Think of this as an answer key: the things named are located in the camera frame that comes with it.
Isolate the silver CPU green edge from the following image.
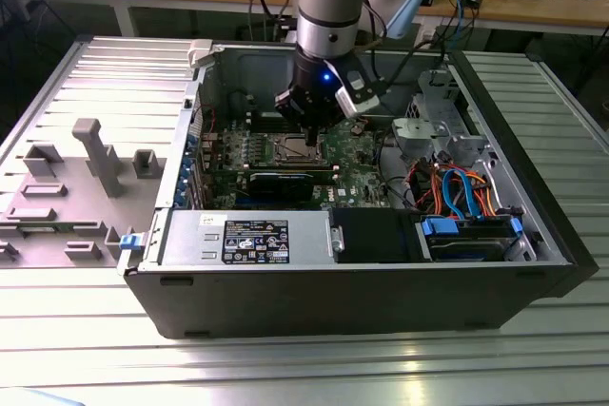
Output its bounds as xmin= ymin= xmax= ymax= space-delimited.
xmin=280 ymin=137 xmax=319 ymax=161

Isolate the metal socket cover frame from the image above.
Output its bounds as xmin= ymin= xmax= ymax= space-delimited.
xmin=271 ymin=132 xmax=329 ymax=164

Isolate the green motherboard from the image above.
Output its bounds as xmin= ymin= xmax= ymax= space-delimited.
xmin=197 ymin=110 xmax=399 ymax=211

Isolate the black graphics card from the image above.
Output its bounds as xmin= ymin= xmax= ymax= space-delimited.
xmin=236 ymin=166 xmax=319 ymax=203

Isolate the silver metal drive cage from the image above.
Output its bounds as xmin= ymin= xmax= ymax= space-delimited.
xmin=391 ymin=68 xmax=492 ymax=165

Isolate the pale grey case latch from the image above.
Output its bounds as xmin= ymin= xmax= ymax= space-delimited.
xmin=187 ymin=38 xmax=214 ymax=70

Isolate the grey power supply unit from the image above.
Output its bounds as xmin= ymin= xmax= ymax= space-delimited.
xmin=161 ymin=209 xmax=334 ymax=267

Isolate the black PC case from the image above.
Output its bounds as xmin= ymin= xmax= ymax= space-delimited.
xmin=116 ymin=37 xmax=599 ymax=340

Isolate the hard disk in blue carrier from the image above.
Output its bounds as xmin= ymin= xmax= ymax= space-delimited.
xmin=414 ymin=214 xmax=527 ymax=264

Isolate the blue case latch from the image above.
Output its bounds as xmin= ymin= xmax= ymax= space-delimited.
xmin=120 ymin=232 xmax=145 ymax=252

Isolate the grey parts rack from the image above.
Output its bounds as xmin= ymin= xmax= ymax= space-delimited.
xmin=0 ymin=116 xmax=168 ymax=270

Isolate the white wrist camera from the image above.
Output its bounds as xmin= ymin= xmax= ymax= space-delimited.
xmin=334 ymin=61 xmax=382 ymax=120

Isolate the camera cable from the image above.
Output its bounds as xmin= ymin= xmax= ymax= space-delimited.
xmin=378 ymin=44 xmax=451 ymax=89

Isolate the blue flat wire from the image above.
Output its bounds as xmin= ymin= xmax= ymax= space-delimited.
xmin=440 ymin=168 xmax=479 ymax=221

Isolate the orange wire bundle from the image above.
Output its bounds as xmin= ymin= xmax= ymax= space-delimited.
xmin=411 ymin=162 xmax=503 ymax=220

